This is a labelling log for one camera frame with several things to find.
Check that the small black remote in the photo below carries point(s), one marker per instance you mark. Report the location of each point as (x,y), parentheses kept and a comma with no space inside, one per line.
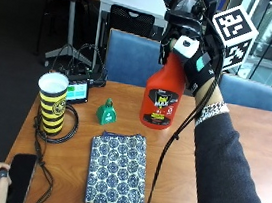
(0,177)

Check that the red spray bottle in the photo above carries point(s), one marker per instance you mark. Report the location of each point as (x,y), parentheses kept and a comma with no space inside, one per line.
(162,95)

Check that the black smartphone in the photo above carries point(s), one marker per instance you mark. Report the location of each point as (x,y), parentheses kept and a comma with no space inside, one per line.
(20,180)

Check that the white cube with black markers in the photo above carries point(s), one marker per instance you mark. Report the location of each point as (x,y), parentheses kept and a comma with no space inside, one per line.
(233,30)

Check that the black mesh chair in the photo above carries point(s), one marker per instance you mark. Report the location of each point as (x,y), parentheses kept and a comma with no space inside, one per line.
(131,22)

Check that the blue upholstered chair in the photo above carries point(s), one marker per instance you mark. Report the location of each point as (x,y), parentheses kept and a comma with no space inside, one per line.
(131,59)
(248,92)

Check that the yellow black striped cup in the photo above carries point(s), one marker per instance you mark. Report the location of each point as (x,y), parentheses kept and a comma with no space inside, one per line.
(52,107)

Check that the patterned white wristband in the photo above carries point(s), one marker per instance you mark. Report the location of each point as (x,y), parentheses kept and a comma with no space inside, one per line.
(212,111)

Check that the small black screen device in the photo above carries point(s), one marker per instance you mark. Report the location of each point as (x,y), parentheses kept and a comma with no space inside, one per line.
(77,92)

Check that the black electronics box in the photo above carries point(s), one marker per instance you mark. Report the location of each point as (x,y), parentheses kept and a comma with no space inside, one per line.
(98,78)

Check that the blue patterned fabric pouch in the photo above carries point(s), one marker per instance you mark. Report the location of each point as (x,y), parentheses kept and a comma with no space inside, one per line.
(116,171)

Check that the green cowbell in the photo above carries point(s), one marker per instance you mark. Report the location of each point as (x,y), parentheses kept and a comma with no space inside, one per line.
(106,113)

